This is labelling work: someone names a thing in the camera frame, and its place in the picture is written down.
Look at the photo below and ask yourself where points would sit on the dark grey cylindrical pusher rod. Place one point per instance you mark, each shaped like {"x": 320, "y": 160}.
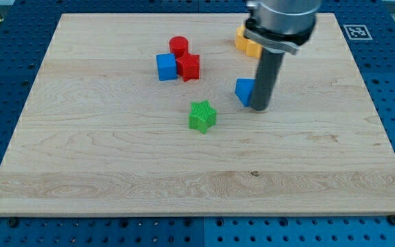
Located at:
{"x": 265, "y": 79}

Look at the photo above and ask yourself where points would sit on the blue triangle block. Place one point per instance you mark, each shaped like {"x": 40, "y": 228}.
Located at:
{"x": 243, "y": 90}

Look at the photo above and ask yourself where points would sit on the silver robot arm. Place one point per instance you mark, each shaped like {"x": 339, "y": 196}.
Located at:
{"x": 280, "y": 27}

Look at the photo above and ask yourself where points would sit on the blue cube block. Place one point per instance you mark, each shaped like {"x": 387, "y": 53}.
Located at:
{"x": 166, "y": 65}

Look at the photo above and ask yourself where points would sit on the yellow block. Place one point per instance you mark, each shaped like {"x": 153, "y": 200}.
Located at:
{"x": 250, "y": 47}

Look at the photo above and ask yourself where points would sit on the red star block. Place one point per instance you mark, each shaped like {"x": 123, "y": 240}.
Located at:
{"x": 188, "y": 66}

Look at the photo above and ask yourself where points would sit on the green star block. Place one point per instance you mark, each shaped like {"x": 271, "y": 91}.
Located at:
{"x": 202, "y": 116}

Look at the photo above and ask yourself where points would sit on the white fiducial marker tag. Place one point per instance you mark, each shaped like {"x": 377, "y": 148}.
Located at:
{"x": 357, "y": 32}

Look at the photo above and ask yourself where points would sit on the red cylinder block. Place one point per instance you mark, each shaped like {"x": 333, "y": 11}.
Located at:
{"x": 179, "y": 46}

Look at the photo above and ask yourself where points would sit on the wooden board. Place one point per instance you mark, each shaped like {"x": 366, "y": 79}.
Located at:
{"x": 101, "y": 136}

